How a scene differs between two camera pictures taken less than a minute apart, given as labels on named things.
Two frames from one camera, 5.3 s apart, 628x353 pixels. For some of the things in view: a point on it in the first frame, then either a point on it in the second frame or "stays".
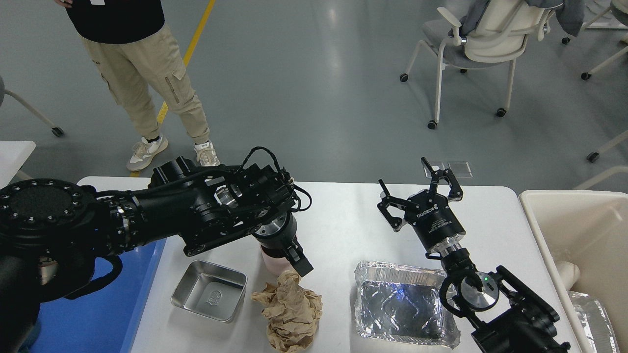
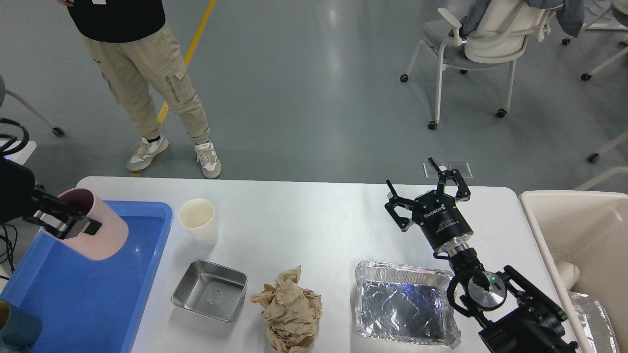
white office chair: [495, 34] stays
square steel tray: [210, 289] stays
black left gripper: [280, 233] → [17, 186]
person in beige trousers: [141, 63] stays
